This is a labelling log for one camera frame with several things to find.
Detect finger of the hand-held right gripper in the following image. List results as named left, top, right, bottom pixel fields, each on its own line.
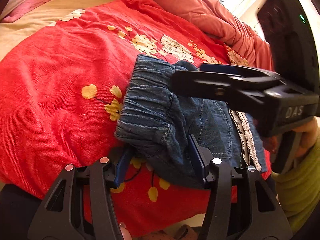
left=170, top=70, right=285, bottom=103
left=199, top=64, right=282, bottom=80

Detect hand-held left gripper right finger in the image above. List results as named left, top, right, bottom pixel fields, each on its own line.
left=187, top=134, right=293, bottom=240

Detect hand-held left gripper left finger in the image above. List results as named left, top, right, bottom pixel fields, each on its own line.
left=27, top=146, right=133, bottom=240

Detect blue denim pants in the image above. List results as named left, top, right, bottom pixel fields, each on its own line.
left=114, top=54, right=267, bottom=189

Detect person's green-sleeved right forearm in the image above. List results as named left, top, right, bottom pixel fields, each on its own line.
left=271, top=144, right=320, bottom=234

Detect person's left hand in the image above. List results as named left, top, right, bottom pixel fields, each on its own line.
left=119, top=221, right=133, bottom=240

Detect person's right hand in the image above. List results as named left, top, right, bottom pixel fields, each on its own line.
left=291, top=117, right=320, bottom=159

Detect salmon pink quilt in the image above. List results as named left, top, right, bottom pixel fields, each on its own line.
left=76, top=0, right=274, bottom=68

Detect red floral blanket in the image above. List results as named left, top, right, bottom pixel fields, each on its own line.
left=0, top=0, right=273, bottom=238

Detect bed with beige sheet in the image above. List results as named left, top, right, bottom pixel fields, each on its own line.
left=0, top=0, right=123, bottom=62

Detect pale pink pillow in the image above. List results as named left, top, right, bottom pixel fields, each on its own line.
left=0, top=0, right=84, bottom=23

